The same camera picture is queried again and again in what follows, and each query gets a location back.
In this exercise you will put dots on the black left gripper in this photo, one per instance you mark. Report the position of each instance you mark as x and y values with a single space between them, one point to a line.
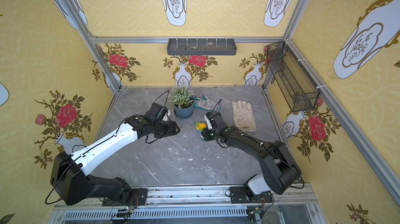
170 129

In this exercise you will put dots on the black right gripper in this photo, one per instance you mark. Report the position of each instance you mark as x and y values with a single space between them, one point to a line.
207 134

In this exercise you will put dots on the yellow lego brick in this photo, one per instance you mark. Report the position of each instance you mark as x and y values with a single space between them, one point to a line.
200 126

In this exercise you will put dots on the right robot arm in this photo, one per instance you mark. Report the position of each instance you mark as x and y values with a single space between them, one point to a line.
278 167

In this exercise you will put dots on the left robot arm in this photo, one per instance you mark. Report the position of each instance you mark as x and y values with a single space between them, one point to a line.
72 177

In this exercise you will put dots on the beige work glove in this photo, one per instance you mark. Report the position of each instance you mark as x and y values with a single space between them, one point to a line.
243 116

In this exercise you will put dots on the grey plant pot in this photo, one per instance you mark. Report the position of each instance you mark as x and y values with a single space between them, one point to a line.
184 113

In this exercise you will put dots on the green artificial plant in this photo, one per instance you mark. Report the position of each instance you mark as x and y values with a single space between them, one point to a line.
182 97

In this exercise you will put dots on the teal grey work glove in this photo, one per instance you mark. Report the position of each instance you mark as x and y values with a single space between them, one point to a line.
206 104

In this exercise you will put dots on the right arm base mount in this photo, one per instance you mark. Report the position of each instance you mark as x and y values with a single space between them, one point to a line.
242 195

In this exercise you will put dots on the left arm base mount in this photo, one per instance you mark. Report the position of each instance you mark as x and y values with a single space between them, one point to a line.
136 197

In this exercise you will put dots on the grey wall shelf tray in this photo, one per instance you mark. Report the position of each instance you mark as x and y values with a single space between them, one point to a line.
202 46

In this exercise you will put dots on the black wire mesh basket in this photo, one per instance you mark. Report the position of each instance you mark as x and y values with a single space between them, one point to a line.
297 87

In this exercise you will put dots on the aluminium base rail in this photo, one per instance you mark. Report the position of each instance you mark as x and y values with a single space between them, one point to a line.
203 204

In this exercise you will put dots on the aluminium corner post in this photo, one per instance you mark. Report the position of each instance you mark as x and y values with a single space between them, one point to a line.
75 16

